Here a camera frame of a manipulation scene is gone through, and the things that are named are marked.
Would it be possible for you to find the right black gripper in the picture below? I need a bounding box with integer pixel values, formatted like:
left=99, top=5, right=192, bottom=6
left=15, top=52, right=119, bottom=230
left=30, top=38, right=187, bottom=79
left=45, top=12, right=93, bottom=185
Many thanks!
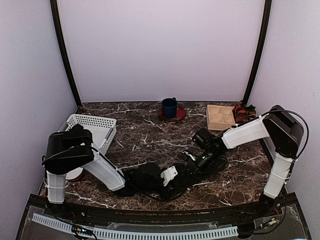
left=181, top=149, right=221, bottom=184

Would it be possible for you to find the black necktie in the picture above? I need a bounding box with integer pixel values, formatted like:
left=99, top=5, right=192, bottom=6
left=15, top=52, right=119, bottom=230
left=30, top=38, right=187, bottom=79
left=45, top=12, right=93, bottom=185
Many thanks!
left=186, top=157, right=228, bottom=186

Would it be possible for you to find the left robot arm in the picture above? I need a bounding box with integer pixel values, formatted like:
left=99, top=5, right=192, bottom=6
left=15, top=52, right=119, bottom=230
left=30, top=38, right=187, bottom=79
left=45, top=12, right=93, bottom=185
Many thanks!
left=41, top=123, right=184, bottom=218

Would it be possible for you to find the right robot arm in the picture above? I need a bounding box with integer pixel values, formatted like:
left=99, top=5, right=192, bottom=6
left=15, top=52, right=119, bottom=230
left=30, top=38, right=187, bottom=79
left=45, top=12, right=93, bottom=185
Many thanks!
left=181, top=105, right=310, bottom=217

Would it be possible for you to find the wooden compartment box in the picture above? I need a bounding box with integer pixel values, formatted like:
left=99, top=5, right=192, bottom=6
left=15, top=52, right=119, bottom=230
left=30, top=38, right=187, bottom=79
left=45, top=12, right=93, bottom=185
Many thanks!
left=206, top=104, right=236, bottom=131

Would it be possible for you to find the red saucer plate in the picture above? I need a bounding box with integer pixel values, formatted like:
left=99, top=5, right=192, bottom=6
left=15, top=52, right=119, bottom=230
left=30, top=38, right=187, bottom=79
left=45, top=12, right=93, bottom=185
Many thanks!
left=158, top=106, right=186, bottom=122

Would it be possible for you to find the red patterned rolled tie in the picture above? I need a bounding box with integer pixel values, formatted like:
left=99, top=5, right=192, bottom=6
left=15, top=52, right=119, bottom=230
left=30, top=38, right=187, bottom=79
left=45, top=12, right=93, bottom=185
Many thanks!
left=232, top=100, right=250, bottom=124

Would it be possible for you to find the dark blue mug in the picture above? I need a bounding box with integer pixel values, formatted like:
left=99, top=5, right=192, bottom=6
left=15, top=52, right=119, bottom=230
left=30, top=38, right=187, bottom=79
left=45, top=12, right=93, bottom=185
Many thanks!
left=161, top=97, right=178, bottom=119

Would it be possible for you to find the brown patterned rolled tie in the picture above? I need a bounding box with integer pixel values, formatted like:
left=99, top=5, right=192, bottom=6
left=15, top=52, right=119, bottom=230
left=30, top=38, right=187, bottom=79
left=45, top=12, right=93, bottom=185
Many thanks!
left=246, top=104, right=257, bottom=121

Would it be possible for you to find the white plastic basket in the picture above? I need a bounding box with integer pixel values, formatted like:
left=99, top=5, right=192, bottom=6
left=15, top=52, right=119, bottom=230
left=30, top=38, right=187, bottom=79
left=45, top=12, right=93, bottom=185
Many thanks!
left=60, top=114, right=117, bottom=158

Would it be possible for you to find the white red bowl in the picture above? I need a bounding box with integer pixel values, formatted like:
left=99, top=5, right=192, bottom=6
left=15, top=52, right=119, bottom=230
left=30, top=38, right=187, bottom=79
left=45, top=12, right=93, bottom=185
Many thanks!
left=66, top=167, right=83, bottom=181

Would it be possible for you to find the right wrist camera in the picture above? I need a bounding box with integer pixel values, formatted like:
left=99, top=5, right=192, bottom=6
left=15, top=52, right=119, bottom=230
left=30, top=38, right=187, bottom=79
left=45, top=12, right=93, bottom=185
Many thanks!
left=181, top=150, right=197, bottom=162

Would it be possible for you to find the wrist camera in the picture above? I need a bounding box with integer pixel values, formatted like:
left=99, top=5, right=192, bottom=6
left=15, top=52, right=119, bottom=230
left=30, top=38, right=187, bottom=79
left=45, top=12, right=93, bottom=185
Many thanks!
left=181, top=150, right=197, bottom=162
left=160, top=164, right=185, bottom=187

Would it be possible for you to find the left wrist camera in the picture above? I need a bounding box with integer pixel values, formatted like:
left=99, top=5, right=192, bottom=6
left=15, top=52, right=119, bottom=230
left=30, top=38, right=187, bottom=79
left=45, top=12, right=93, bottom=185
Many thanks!
left=160, top=164, right=185, bottom=187

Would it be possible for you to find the white slotted cable duct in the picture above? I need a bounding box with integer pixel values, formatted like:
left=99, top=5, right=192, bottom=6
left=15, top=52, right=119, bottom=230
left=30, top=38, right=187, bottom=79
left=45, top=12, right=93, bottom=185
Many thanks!
left=31, top=213, right=239, bottom=240

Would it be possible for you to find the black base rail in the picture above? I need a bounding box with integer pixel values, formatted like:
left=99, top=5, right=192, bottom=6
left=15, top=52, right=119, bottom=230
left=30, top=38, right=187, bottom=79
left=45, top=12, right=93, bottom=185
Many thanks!
left=46, top=199, right=296, bottom=227

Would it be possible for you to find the right black frame post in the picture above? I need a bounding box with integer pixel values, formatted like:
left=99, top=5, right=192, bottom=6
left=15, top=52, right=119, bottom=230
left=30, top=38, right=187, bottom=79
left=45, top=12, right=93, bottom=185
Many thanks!
left=242, top=0, right=272, bottom=105

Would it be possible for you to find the black frame post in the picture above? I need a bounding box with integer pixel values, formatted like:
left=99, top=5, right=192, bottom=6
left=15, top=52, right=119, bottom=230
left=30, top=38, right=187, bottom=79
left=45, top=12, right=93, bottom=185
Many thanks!
left=242, top=0, right=272, bottom=105
left=49, top=0, right=82, bottom=108

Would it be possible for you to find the left black frame post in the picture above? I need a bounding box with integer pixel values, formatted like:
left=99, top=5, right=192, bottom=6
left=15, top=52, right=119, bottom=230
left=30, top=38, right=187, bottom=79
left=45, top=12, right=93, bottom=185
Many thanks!
left=49, top=0, right=82, bottom=108

